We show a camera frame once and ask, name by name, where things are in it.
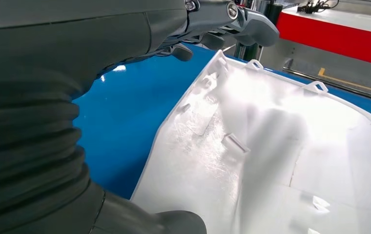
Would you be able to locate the black cable bundle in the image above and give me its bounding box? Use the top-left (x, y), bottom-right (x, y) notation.
top-left (297, 0), bottom-right (340, 14)

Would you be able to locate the white table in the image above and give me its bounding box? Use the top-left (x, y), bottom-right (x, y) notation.
top-left (281, 0), bottom-right (371, 37)

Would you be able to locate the blue metal shelf rack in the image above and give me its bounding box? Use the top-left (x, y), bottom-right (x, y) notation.
top-left (72, 42), bottom-right (371, 200)

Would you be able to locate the red barrier belt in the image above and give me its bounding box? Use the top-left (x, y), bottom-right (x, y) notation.
top-left (276, 11), bottom-right (371, 69)

